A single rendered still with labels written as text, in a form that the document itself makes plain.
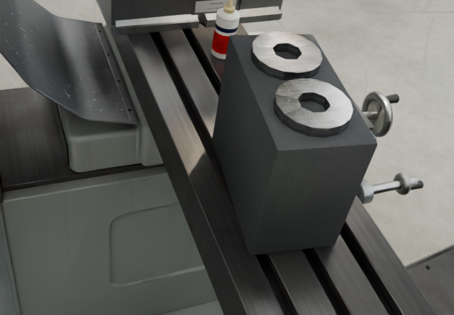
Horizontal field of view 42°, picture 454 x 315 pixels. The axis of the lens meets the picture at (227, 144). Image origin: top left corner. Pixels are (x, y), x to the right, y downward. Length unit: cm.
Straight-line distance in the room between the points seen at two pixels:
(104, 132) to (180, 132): 20
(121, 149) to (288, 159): 50
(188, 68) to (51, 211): 37
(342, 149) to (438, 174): 184
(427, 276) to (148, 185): 60
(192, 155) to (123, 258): 52
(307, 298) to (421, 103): 214
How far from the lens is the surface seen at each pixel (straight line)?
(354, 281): 78
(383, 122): 152
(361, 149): 67
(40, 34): 111
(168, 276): 143
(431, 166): 250
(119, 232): 126
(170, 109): 94
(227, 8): 102
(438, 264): 134
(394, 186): 154
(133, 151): 109
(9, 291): 128
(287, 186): 67
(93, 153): 107
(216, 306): 160
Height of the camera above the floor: 155
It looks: 42 degrees down
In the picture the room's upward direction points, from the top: 11 degrees clockwise
